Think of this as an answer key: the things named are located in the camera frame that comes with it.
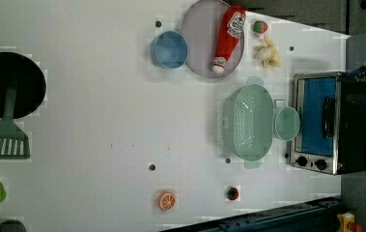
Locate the dark green toy at edge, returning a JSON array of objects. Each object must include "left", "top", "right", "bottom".
[{"left": 0, "top": 220, "right": 27, "bottom": 232}]

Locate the black frying pan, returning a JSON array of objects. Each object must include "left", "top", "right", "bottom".
[{"left": 0, "top": 52, "right": 46, "bottom": 119}]

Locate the silver toaster oven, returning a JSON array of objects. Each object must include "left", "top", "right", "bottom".
[{"left": 290, "top": 72, "right": 366, "bottom": 175}]

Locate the green slotted spatula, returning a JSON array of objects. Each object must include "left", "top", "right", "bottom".
[{"left": 0, "top": 87, "right": 30, "bottom": 160}]

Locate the orange slice toy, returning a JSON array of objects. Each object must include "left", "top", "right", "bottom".
[{"left": 157, "top": 190, "right": 177, "bottom": 211}]

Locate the blue bowl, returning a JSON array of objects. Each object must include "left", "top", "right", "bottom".
[{"left": 150, "top": 31, "right": 188, "bottom": 70}]

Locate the mint green mug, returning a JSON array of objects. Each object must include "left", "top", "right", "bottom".
[{"left": 273, "top": 100, "right": 300, "bottom": 141}]

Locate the yellow red emergency button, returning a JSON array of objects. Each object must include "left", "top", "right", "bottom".
[{"left": 337, "top": 213, "right": 363, "bottom": 232}]

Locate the mint green plastic strainer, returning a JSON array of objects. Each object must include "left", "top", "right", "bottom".
[{"left": 217, "top": 76, "right": 273, "bottom": 169}]

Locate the red green strawberry toy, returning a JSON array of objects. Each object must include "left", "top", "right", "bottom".
[{"left": 227, "top": 187, "right": 239, "bottom": 201}]

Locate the lilac round plate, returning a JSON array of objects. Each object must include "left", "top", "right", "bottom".
[{"left": 181, "top": 0, "right": 244, "bottom": 78}]

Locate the red ketchup bottle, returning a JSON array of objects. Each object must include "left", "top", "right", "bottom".
[{"left": 212, "top": 6, "right": 246, "bottom": 73}]

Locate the blue metal rail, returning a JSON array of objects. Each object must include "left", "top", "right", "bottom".
[{"left": 161, "top": 197, "right": 346, "bottom": 232}]

